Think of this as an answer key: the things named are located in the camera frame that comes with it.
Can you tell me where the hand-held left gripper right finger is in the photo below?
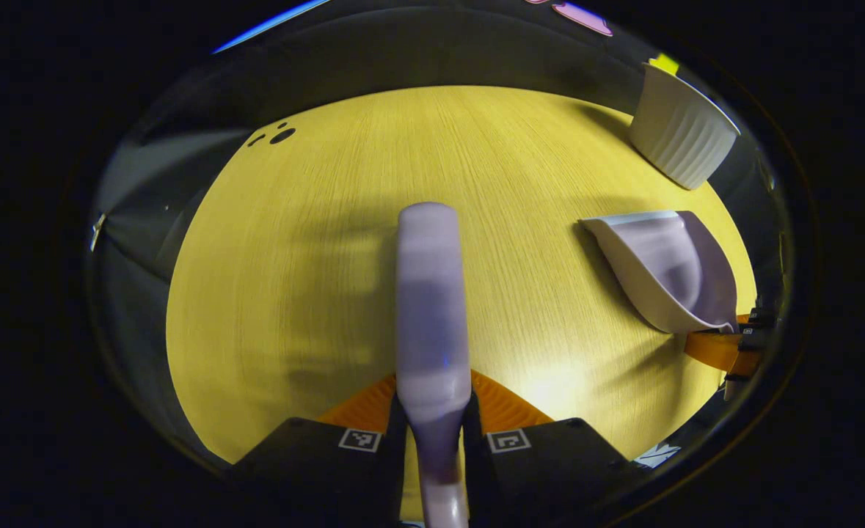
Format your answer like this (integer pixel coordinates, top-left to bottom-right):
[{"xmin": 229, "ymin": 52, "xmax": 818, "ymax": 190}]
[{"xmin": 465, "ymin": 370, "xmax": 638, "ymax": 525}]

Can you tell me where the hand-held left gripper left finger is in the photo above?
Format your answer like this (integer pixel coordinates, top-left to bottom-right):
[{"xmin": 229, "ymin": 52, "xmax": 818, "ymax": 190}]
[{"xmin": 228, "ymin": 374, "xmax": 407, "ymax": 525}]

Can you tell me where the small lilac broom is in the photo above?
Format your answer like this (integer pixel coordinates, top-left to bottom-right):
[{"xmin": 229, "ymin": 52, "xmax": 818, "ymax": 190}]
[{"xmin": 395, "ymin": 202, "xmax": 473, "ymax": 528}]

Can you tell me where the yellow wooden desktop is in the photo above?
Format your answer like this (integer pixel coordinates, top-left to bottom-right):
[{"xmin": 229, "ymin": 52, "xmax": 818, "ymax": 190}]
[{"xmin": 166, "ymin": 86, "xmax": 758, "ymax": 521}]

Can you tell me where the lilac plastic dustpan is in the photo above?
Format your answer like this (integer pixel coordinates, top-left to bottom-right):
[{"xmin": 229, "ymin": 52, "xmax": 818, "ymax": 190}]
[{"xmin": 579, "ymin": 210, "xmax": 740, "ymax": 335}]

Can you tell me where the white ribbed garbage bin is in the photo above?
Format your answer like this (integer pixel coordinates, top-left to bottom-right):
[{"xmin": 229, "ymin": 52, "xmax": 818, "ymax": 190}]
[{"xmin": 628, "ymin": 62, "xmax": 741, "ymax": 191}]

